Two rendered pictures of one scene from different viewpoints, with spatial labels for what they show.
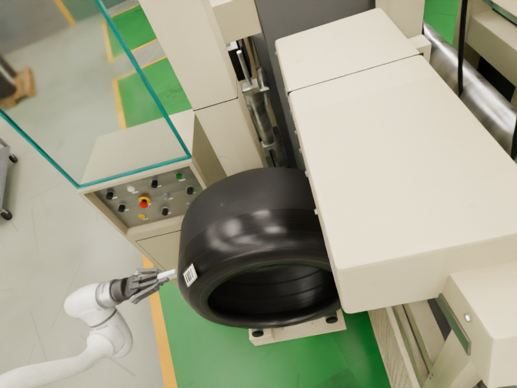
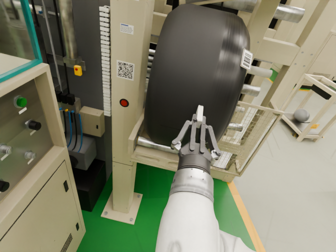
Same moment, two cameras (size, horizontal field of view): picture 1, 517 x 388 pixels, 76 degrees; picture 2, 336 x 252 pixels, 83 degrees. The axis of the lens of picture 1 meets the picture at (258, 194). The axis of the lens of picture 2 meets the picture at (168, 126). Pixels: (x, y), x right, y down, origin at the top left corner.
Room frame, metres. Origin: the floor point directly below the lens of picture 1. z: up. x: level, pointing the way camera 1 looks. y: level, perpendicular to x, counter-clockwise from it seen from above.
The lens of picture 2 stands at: (0.82, 0.82, 1.56)
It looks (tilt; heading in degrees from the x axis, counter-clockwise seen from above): 38 degrees down; 259
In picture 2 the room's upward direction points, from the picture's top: 13 degrees clockwise
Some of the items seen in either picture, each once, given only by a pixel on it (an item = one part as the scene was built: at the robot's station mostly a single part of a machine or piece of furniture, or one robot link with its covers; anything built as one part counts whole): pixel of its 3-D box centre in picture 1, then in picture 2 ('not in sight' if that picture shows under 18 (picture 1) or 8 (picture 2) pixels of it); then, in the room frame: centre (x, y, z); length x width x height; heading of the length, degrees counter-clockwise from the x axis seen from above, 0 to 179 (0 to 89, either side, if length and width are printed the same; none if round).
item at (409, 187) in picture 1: (365, 128); not in sight; (0.44, -0.23, 1.71); 0.61 x 0.25 x 0.15; 168
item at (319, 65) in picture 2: not in sight; (319, 60); (-3.21, -3.40, 0.62); 0.90 x 0.56 x 1.25; 5
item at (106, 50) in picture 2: not in sight; (109, 69); (0.97, 0.01, 1.19); 0.05 x 0.04 x 0.48; 78
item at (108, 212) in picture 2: not in sight; (123, 204); (0.88, 0.00, 0.01); 0.27 x 0.27 x 0.02; 78
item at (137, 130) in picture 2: not in sight; (142, 122); (0.80, 0.00, 0.90); 0.40 x 0.03 x 0.10; 78
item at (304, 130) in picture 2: not in sight; (310, 108); (-1.65, -1.38, 0.40); 0.60 x 0.35 x 0.80; 95
